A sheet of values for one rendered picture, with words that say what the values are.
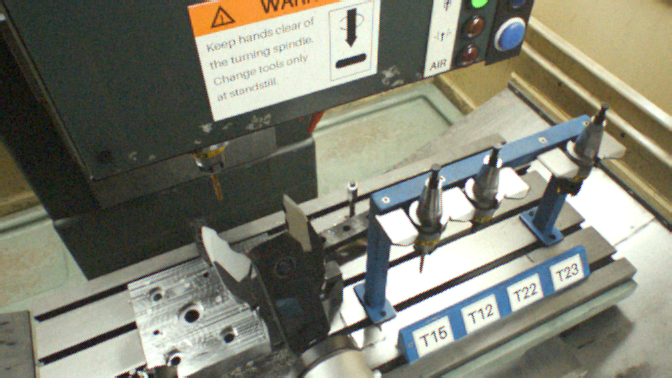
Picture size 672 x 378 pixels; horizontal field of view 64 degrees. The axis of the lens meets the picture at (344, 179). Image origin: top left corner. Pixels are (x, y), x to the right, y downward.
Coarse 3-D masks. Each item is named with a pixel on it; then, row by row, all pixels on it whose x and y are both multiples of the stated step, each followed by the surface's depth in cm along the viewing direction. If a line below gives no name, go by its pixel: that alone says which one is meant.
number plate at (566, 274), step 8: (576, 256) 113; (560, 264) 112; (568, 264) 113; (576, 264) 114; (552, 272) 112; (560, 272) 112; (568, 272) 113; (576, 272) 114; (552, 280) 112; (560, 280) 112; (568, 280) 113; (576, 280) 114
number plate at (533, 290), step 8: (528, 280) 110; (536, 280) 110; (512, 288) 108; (520, 288) 109; (528, 288) 110; (536, 288) 110; (512, 296) 109; (520, 296) 109; (528, 296) 110; (536, 296) 111; (512, 304) 109; (520, 304) 109
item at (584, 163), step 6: (570, 144) 98; (570, 150) 97; (600, 150) 97; (570, 156) 96; (576, 156) 95; (600, 156) 95; (576, 162) 96; (582, 162) 95; (588, 162) 95; (594, 162) 97; (582, 168) 96; (588, 168) 96
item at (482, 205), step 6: (468, 186) 91; (468, 192) 90; (498, 192) 90; (468, 198) 90; (474, 198) 89; (480, 198) 89; (498, 198) 89; (474, 204) 89; (480, 204) 88; (486, 204) 88; (492, 204) 90; (498, 204) 90; (480, 210) 89; (486, 210) 89
